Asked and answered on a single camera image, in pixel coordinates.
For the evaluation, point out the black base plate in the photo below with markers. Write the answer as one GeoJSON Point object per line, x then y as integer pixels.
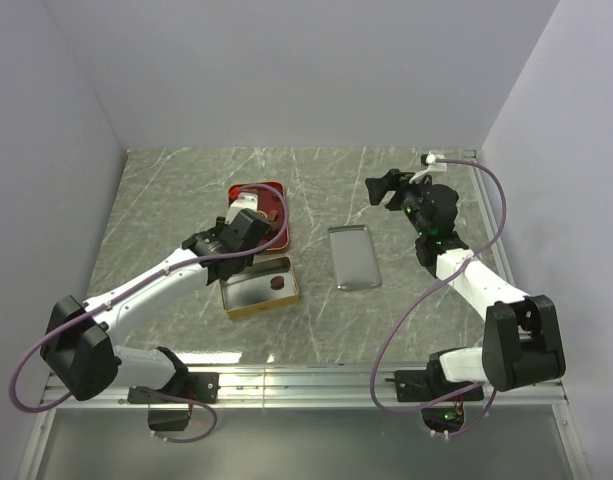
{"type": "Point", "coordinates": [198, 386]}
{"type": "Point", "coordinates": [422, 386]}

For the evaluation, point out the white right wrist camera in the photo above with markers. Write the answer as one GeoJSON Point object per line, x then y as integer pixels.
{"type": "Point", "coordinates": [432, 163]}

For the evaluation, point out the gold tin box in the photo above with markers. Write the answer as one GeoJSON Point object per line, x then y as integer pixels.
{"type": "Point", "coordinates": [249, 292]}

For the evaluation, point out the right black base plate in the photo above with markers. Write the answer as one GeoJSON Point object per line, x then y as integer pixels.
{"type": "Point", "coordinates": [422, 386]}

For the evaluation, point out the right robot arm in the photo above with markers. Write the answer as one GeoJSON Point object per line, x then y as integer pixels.
{"type": "Point", "coordinates": [522, 342]}

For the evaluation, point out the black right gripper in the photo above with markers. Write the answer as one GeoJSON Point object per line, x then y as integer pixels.
{"type": "Point", "coordinates": [395, 181]}

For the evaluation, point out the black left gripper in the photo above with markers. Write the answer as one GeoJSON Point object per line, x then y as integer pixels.
{"type": "Point", "coordinates": [220, 225]}

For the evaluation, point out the aluminium mounting rail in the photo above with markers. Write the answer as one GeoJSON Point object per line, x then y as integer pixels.
{"type": "Point", "coordinates": [329, 386]}

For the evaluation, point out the red rectangular tray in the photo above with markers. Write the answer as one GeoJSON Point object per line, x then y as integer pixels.
{"type": "Point", "coordinates": [271, 208]}

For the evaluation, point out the silver tin lid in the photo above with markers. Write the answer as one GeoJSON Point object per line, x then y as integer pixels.
{"type": "Point", "coordinates": [354, 260]}

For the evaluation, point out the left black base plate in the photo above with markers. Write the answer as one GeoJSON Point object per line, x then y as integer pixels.
{"type": "Point", "coordinates": [198, 386]}

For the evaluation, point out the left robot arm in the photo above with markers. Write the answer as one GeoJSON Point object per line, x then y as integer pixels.
{"type": "Point", "coordinates": [86, 350]}

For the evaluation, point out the black box under rail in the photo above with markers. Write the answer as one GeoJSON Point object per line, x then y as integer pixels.
{"type": "Point", "coordinates": [166, 420]}

